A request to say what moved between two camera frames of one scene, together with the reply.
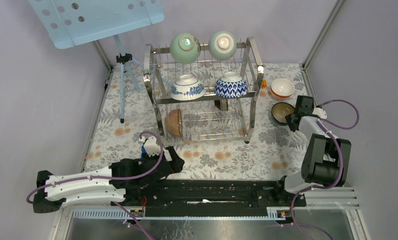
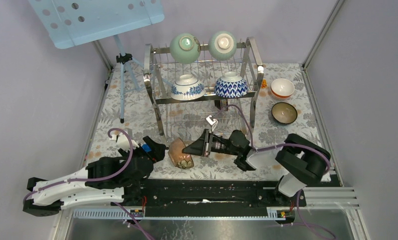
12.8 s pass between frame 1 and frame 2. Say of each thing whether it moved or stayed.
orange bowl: stayed
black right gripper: moved
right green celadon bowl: stayed
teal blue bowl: stayed
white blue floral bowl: stayed
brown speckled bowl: moved
